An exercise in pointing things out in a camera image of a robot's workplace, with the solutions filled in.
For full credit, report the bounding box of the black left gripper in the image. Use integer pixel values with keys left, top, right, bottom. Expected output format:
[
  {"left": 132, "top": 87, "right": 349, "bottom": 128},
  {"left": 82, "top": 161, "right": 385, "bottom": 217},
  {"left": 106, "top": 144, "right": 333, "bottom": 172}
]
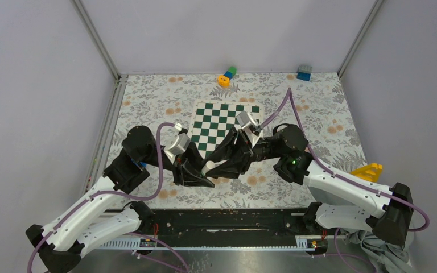
[{"left": 141, "top": 142, "right": 216, "bottom": 187}]

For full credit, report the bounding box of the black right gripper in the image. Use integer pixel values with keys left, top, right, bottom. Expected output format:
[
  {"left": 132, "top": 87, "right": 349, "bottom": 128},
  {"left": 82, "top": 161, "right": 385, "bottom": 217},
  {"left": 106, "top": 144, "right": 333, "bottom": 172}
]
[{"left": 201, "top": 126, "right": 284, "bottom": 180}]

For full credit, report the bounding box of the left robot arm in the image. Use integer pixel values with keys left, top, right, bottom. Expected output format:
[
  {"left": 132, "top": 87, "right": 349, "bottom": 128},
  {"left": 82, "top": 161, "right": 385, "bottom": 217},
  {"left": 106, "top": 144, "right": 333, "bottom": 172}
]
[{"left": 26, "top": 125, "right": 213, "bottom": 272}]

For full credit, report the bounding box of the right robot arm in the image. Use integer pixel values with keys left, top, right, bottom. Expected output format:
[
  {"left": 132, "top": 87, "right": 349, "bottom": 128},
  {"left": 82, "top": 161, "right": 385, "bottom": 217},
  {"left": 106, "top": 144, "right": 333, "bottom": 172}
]
[{"left": 202, "top": 124, "right": 413, "bottom": 246}]

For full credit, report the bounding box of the green white chessboard mat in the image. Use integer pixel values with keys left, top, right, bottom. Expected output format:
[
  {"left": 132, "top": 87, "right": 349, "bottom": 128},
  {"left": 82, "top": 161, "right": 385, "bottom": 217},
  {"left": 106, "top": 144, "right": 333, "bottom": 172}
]
[{"left": 188, "top": 100, "right": 263, "bottom": 158}]

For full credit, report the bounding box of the blue yellow toy brick car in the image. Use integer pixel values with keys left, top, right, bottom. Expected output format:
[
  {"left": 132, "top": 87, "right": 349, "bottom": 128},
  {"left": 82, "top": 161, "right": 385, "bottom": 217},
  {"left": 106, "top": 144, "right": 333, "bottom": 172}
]
[{"left": 131, "top": 159, "right": 146, "bottom": 169}]

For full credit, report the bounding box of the orange round toy brick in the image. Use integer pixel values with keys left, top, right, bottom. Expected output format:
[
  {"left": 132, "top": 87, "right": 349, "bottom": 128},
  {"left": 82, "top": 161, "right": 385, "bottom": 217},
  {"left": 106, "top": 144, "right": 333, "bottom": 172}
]
[{"left": 217, "top": 75, "right": 230, "bottom": 88}]

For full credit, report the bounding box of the blue green toy block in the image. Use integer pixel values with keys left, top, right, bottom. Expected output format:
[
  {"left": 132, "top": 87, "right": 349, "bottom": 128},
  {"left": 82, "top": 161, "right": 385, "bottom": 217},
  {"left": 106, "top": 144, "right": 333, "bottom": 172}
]
[{"left": 224, "top": 66, "right": 237, "bottom": 80}]

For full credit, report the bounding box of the floral tablecloth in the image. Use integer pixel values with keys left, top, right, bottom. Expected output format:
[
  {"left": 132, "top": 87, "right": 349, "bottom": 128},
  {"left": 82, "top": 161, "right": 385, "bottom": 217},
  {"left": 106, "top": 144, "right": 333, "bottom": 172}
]
[{"left": 108, "top": 72, "right": 366, "bottom": 209}]

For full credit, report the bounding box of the blue grey toy brick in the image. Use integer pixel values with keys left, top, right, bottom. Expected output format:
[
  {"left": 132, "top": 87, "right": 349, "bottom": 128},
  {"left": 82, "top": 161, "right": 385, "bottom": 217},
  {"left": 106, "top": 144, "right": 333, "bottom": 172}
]
[{"left": 296, "top": 64, "right": 312, "bottom": 81}]

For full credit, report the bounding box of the yellow toy piece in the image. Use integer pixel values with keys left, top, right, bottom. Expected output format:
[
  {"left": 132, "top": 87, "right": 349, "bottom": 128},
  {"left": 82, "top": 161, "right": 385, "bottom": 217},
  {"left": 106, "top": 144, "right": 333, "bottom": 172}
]
[{"left": 350, "top": 163, "right": 383, "bottom": 183}]

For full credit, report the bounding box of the grey cloth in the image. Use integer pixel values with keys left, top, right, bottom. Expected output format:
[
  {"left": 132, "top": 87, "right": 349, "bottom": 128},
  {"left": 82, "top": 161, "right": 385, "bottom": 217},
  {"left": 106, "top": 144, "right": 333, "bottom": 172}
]
[{"left": 305, "top": 177, "right": 415, "bottom": 273}]

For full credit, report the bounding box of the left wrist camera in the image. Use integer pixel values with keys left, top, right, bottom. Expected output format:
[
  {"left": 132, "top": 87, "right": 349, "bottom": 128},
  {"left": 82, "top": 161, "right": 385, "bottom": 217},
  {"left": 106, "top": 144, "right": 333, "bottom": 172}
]
[{"left": 163, "top": 123, "right": 191, "bottom": 163}]

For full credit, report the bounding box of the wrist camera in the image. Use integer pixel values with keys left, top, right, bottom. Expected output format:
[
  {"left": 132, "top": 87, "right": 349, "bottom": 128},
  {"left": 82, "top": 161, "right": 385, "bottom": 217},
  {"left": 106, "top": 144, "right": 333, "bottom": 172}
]
[
  {"left": 163, "top": 123, "right": 191, "bottom": 163},
  {"left": 236, "top": 111, "right": 262, "bottom": 148}
]

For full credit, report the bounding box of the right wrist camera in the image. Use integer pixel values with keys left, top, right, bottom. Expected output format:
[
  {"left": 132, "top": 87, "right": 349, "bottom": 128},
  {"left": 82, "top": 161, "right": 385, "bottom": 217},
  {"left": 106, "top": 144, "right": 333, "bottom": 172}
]
[{"left": 236, "top": 111, "right": 262, "bottom": 148}]

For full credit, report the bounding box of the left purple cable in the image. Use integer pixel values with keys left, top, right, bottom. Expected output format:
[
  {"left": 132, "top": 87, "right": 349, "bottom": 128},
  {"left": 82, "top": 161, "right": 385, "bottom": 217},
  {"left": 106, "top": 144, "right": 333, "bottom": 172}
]
[{"left": 27, "top": 122, "right": 189, "bottom": 273}]

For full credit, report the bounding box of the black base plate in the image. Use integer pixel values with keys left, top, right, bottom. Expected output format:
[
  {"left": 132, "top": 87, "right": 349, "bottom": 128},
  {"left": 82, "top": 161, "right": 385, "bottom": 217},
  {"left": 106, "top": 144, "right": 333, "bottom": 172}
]
[{"left": 101, "top": 207, "right": 340, "bottom": 250}]

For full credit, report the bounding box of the aluminium frame rail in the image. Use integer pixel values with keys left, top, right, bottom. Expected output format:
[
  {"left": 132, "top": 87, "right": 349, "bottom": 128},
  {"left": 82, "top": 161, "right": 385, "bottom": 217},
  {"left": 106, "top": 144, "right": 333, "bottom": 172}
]
[{"left": 83, "top": 75, "right": 129, "bottom": 193}]

